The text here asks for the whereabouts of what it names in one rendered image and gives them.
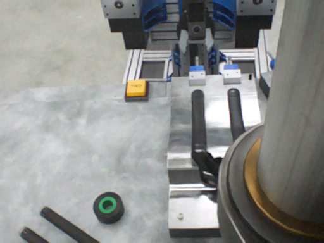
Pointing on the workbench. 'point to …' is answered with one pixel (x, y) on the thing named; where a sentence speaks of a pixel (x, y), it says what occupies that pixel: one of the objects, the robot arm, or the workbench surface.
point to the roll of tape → (108, 216)
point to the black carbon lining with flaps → (209, 178)
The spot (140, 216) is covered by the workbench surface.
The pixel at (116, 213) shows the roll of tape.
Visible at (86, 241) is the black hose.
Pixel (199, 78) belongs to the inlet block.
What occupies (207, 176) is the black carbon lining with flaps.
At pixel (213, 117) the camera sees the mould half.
